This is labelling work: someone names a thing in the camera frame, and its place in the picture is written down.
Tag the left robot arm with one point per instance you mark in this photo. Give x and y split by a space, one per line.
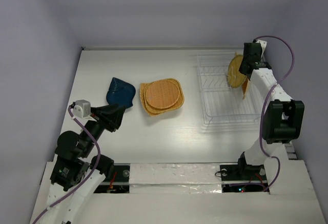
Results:
80 167

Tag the square orange woven plate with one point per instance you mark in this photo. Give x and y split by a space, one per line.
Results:
181 99

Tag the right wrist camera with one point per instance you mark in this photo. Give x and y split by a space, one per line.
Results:
263 44

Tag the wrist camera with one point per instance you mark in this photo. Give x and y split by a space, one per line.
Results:
263 44
81 108

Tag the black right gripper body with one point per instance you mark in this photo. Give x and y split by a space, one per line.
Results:
246 68

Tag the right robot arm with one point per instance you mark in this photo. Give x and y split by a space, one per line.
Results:
281 115

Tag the white foam front board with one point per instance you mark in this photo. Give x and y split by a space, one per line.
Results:
254 207

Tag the small orange woven plate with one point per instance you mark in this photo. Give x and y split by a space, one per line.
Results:
245 87

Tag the triangular orange woven plate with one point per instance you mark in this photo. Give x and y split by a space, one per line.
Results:
149 110

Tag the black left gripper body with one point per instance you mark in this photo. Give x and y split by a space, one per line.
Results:
106 120

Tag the round orange woven plate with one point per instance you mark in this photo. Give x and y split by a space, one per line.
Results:
162 94

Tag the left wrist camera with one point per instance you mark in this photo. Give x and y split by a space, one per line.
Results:
81 108

